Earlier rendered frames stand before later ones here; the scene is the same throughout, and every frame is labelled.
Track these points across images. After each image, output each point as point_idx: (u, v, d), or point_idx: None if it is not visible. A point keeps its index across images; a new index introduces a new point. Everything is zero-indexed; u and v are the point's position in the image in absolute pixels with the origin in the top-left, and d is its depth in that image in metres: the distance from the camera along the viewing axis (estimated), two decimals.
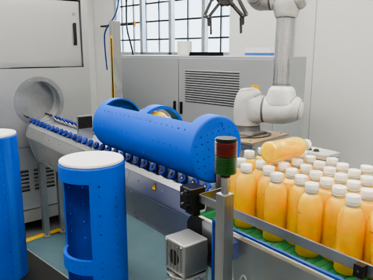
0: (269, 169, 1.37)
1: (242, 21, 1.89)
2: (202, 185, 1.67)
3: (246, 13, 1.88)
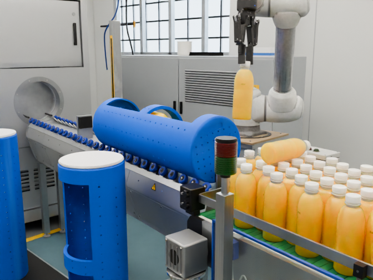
0: (269, 169, 1.37)
1: (239, 50, 1.56)
2: (202, 185, 1.67)
3: (235, 40, 1.55)
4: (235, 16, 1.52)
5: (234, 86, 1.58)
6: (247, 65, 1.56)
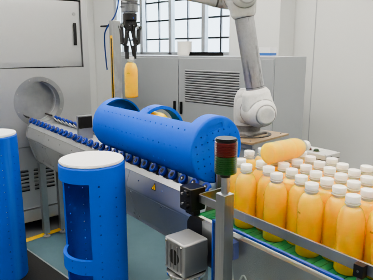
0: (269, 169, 1.37)
1: (125, 49, 2.25)
2: (202, 185, 1.67)
3: (121, 42, 2.23)
4: (119, 26, 2.19)
5: (124, 74, 2.28)
6: (131, 59, 2.25)
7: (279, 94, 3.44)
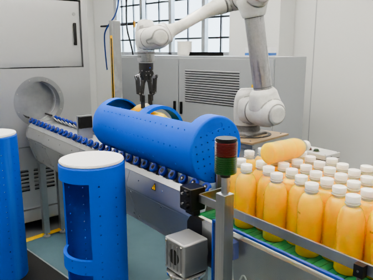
0: (269, 169, 1.37)
1: (141, 99, 2.19)
2: (202, 185, 1.67)
3: (137, 92, 2.17)
4: (135, 76, 2.13)
5: (132, 109, 2.26)
6: None
7: (279, 94, 3.44)
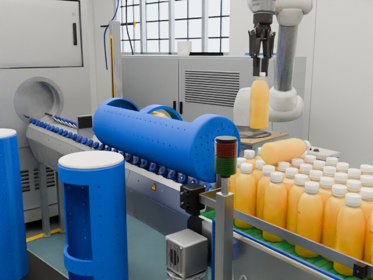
0: (269, 169, 1.37)
1: (254, 63, 1.62)
2: (202, 185, 1.67)
3: (250, 53, 1.61)
4: (250, 31, 1.57)
5: None
6: None
7: None
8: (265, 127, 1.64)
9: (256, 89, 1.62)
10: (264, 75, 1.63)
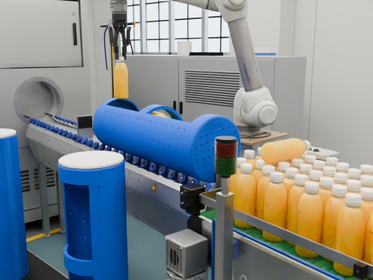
0: (269, 169, 1.37)
1: (115, 50, 2.21)
2: (202, 185, 1.67)
3: (111, 43, 2.20)
4: (108, 26, 2.16)
5: None
6: None
7: (279, 94, 3.44)
8: (124, 97, 2.25)
9: (116, 69, 2.22)
10: (122, 59, 2.22)
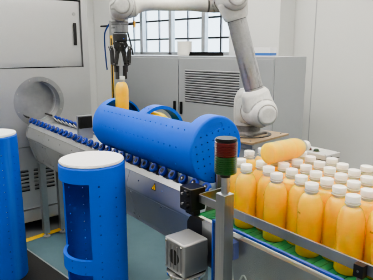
0: (269, 169, 1.37)
1: (115, 70, 2.24)
2: (202, 185, 1.67)
3: (111, 63, 2.22)
4: (109, 47, 2.19)
5: None
6: None
7: (279, 94, 3.44)
8: None
9: (117, 89, 2.24)
10: (123, 78, 2.24)
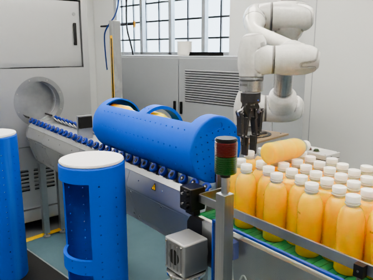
0: (269, 169, 1.37)
1: (242, 142, 1.59)
2: (202, 185, 1.67)
3: (238, 133, 1.57)
4: (237, 112, 1.54)
5: None
6: None
7: None
8: None
9: None
10: None
